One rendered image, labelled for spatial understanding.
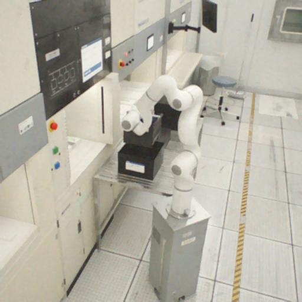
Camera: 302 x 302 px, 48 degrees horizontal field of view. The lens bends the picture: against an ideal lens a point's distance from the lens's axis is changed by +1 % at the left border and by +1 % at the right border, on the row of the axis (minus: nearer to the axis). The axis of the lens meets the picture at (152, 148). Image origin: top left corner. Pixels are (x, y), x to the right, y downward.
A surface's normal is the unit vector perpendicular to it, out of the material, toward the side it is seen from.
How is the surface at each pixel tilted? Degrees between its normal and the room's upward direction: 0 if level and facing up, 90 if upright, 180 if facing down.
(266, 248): 0
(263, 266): 0
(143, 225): 0
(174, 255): 90
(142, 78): 90
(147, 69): 90
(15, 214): 90
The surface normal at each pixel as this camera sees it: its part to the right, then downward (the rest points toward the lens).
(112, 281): 0.05, -0.86
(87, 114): -0.29, 0.47
